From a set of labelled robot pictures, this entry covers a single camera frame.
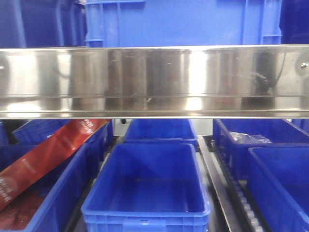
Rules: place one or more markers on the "stainless steel shelf beam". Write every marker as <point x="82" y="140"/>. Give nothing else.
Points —
<point x="238" y="81"/>

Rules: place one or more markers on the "blue bin rear centre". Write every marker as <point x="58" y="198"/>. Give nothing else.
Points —
<point x="153" y="131"/>

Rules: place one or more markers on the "blue bin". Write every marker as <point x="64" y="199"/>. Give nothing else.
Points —
<point x="278" y="181"/>
<point x="279" y="131"/>
<point x="36" y="131"/>
<point x="148" y="188"/>
<point x="153" y="131"/>
<point x="46" y="206"/>

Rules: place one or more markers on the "blue bin front centre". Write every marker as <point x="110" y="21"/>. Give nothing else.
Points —
<point x="148" y="188"/>

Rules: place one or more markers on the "clear plastic bag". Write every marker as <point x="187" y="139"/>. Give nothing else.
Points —
<point x="243" y="138"/>

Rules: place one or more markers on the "blue crate upper centre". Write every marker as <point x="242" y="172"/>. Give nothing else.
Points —
<point x="138" y="23"/>

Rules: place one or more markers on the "blue crate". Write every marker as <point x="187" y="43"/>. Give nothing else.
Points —
<point x="294" y="22"/>
<point x="42" y="23"/>
<point x="138" y="23"/>

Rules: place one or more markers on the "blue bin rear right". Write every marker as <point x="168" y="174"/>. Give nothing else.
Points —
<point x="279" y="131"/>

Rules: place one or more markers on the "blue bin rear left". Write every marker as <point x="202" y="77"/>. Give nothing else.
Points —
<point x="36" y="131"/>

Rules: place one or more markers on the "blue bin front right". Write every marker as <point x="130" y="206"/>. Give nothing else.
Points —
<point x="278" y="181"/>

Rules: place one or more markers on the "blue bin front left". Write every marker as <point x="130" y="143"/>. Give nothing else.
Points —
<point x="46" y="206"/>

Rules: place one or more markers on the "red long package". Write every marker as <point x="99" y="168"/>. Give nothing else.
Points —
<point x="46" y="156"/>

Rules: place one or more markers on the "blue crate upper left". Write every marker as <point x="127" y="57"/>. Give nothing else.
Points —
<point x="42" y="23"/>

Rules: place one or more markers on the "blue crate upper right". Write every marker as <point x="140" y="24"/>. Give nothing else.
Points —
<point x="294" y="22"/>

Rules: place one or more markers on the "roller track rail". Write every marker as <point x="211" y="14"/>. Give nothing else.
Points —
<point x="233" y="209"/>

